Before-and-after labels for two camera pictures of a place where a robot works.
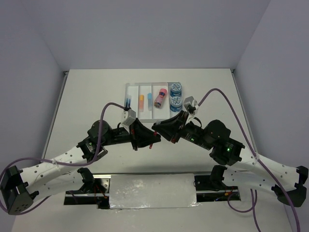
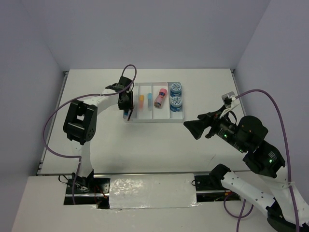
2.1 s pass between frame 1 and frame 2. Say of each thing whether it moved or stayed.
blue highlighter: stayed
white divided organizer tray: stayed
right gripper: moved
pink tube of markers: stayed
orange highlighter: stayed
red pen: moved
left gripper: moved
